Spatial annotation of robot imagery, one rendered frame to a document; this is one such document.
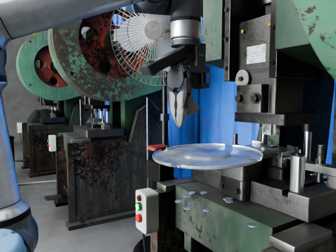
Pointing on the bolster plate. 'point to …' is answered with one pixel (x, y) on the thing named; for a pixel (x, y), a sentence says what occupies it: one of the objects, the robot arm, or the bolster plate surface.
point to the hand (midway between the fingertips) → (177, 122)
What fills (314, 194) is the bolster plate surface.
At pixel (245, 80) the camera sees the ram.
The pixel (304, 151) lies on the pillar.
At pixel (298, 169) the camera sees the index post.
